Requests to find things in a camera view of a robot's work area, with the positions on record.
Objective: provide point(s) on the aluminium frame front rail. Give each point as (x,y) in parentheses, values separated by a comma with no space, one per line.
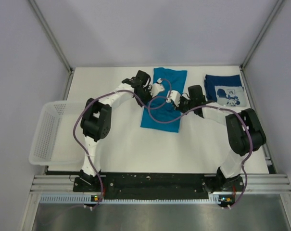
(257,184)

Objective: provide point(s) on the folded navy cartoon print shirt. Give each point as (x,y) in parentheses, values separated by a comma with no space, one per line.
(225,90)

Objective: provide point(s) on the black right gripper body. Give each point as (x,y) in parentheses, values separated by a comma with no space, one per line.
(185,104)

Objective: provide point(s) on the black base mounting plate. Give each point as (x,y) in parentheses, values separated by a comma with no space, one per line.
(119,185)

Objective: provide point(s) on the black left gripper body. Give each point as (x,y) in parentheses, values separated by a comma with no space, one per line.
(145,96)

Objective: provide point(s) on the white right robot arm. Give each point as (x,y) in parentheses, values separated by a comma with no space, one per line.
(244,132)

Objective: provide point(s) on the aluminium frame post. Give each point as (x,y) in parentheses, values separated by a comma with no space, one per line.
(49,34)
(262,33)

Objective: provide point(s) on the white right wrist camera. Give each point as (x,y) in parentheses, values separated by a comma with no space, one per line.
(173,97)

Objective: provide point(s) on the aluminium frame left post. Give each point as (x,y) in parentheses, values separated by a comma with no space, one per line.
(49,34)

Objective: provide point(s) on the teal blue t shirt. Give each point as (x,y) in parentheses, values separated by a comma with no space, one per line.
(172,80)

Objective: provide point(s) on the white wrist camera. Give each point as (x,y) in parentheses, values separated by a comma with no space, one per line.
(173,97)
(156,89)

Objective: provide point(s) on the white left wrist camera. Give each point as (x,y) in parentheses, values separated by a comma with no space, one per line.
(156,89)

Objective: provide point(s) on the aluminium frame right post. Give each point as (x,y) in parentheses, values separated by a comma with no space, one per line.
(262,33)

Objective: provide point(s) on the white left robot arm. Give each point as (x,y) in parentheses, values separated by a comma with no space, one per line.
(95,120)

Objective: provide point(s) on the white perforated plastic basket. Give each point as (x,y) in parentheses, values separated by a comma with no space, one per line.
(53,143)

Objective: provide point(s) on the grey slotted cable duct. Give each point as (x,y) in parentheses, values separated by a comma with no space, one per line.
(90,199)

